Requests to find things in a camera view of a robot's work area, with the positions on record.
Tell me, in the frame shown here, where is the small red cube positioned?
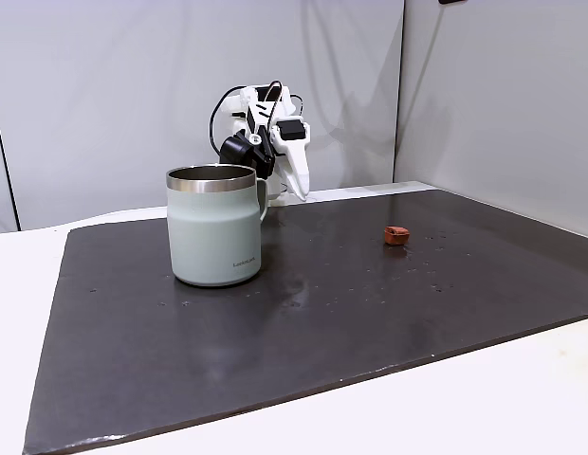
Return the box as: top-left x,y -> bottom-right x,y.
383,225 -> 413,247

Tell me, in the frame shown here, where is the pale green steel-rimmed mug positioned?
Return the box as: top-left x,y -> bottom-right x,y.
165,164 -> 269,288

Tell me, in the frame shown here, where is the short black cable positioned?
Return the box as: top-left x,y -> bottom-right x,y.
262,80 -> 285,125

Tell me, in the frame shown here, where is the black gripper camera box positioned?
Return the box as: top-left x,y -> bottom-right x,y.
219,134 -> 277,180

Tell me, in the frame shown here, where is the black looped cable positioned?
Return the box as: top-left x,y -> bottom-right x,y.
209,86 -> 248,155

